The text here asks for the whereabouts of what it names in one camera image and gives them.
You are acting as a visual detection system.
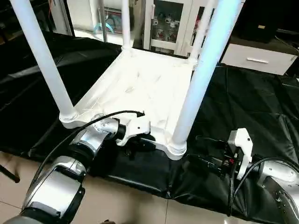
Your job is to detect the black work mat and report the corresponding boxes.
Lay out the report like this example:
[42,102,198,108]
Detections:
[0,30,299,224]

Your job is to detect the white plastic table top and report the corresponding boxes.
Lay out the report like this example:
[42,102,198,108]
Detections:
[58,47,199,161]

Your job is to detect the white drawer unit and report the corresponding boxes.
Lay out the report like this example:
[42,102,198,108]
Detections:
[221,42,297,75]

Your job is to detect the white glass-door cabinet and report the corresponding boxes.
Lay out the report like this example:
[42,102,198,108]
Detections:
[144,0,220,54]

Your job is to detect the teal storage box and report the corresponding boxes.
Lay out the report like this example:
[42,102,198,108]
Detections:
[93,7,124,34]

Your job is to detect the black box yellow label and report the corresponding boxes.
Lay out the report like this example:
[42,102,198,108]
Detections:
[238,0,281,42]

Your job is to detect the black metal stand leg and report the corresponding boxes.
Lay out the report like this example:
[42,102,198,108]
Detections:
[0,166,20,183]

